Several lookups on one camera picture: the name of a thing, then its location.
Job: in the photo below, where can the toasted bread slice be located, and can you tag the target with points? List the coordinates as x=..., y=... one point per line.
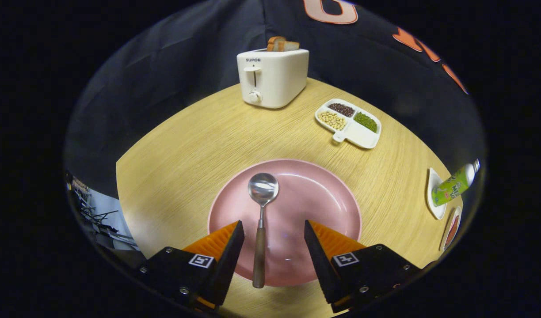
x=291, y=46
x=272, y=43

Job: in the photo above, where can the pink round plate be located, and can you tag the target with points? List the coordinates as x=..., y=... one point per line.
x=310, y=198

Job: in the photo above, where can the small white square saucer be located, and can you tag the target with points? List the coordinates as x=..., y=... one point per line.
x=434, y=210

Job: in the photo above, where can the black metal stand legs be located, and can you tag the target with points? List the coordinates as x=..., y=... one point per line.
x=93, y=216

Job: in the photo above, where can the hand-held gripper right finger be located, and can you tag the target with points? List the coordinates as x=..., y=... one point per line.
x=321, y=265

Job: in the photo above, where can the pile of yellow soybeans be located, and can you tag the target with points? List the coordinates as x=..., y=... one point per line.
x=331, y=120

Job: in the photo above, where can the white divided dish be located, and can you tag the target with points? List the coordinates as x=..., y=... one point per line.
x=363, y=137

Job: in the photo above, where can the white oval food dish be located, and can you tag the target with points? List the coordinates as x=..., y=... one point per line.
x=447, y=227

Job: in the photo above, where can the green soda bottle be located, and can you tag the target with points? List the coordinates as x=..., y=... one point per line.
x=451, y=187

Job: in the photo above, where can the pile of green mung beans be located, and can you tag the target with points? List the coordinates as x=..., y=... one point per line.
x=366, y=122

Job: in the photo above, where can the brown meat strip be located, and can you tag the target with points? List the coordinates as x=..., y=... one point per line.
x=451, y=232

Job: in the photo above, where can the white toaster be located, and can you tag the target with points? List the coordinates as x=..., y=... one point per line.
x=279, y=79

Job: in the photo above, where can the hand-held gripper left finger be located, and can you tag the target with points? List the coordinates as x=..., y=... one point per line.
x=228, y=265

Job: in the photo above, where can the pile of dark red beans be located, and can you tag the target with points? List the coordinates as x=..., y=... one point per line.
x=341, y=109

